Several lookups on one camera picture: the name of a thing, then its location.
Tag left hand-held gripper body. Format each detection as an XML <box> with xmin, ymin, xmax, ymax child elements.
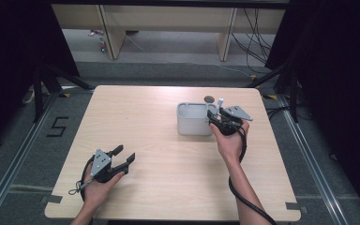
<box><xmin>90</xmin><ymin>148</ymin><xmax>117</xmax><ymax>185</ymax></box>

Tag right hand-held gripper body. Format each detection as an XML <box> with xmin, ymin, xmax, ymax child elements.
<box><xmin>213</xmin><ymin>105</ymin><xmax>254</xmax><ymax>137</ymax></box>

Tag light blue toothbrush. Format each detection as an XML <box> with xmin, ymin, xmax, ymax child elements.
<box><xmin>216</xmin><ymin>97</ymin><xmax>225</xmax><ymax>117</ymax></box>

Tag light grey toothbrush holder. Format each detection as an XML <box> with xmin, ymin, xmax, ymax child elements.
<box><xmin>176</xmin><ymin>101</ymin><xmax>220</xmax><ymax>137</ymax></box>

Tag person's right hand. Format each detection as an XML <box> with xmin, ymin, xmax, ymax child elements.
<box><xmin>209</xmin><ymin>119</ymin><xmax>250</xmax><ymax>164</ymax></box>

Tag person's left hand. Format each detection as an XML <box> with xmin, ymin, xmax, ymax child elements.
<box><xmin>82</xmin><ymin>162</ymin><xmax>127</xmax><ymax>209</ymax></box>

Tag black tape floor mark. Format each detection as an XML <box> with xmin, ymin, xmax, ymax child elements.
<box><xmin>46</xmin><ymin>115</ymin><xmax>70</xmax><ymax>139</ymax></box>

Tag grey tape piece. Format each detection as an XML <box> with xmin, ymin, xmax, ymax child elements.
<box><xmin>39</xmin><ymin>193</ymin><xmax>64</xmax><ymax>205</ymax></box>
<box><xmin>285</xmin><ymin>202</ymin><xmax>309</xmax><ymax>215</ymax></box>

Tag black tripod stand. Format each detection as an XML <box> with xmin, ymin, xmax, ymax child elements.
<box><xmin>32</xmin><ymin>60</ymin><xmax>96</xmax><ymax>124</ymax></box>
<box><xmin>246</xmin><ymin>59</ymin><xmax>300</xmax><ymax>124</ymax></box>

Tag small items on floor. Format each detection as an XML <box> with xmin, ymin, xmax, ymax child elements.
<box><xmin>86</xmin><ymin>28</ymin><xmax>108</xmax><ymax>53</ymax></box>

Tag black curtain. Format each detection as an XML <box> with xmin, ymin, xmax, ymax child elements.
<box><xmin>0</xmin><ymin>0</ymin><xmax>82</xmax><ymax>156</ymax></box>
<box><xmin>264</xmin><ymin>0</ymin><xmax>360</xmax><ymax>223</ymax></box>

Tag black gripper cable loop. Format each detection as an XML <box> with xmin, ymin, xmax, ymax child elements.
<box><xmin>79</xmin><ymin>155</ymin><xmax>96</xmax><ymax>203</ymax></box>

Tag grey metal clip ring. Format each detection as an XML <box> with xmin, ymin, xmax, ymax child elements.
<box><xmin>67</xmin><ymin>180</ymin><xmax>92</xmax><ymax>196</ymax></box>

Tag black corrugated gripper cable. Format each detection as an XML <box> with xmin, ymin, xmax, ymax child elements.
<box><xmin>228</xmin><ymin>126</ymin><xmax>278</xmax><ymax>225</ymax></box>

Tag bundle of black cables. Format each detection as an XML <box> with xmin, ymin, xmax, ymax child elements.
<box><xmin>230</xmin><ymin>7</ymin><xmax>277</xmax><ymax>75</ymax></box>

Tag metal floor rail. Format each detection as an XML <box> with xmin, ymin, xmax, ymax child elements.
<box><xmin>0</xmin><ymin>91</ymin><xmax>61</xmax><ymax>225</ymax></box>
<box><xmin>276</xmin><ymin>93</ymin><xmax>352</xmax><ymax>225</ymax></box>

